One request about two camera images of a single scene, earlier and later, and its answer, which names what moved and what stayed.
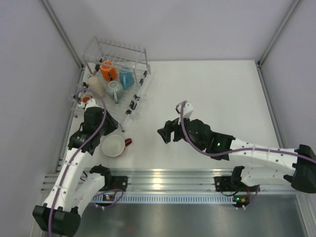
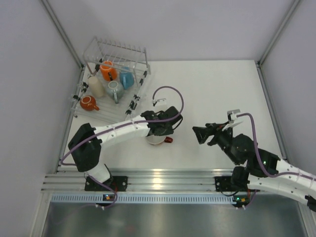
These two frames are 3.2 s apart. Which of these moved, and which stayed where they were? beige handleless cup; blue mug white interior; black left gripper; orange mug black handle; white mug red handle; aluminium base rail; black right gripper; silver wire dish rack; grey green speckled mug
Moved: black left gripper; black right gripper; white mug red handle
Stayed: beige handleless cup; aluminium base rail; silver wire dish rack; blue mug white interior; grey green speckled mug; orange mug black handle
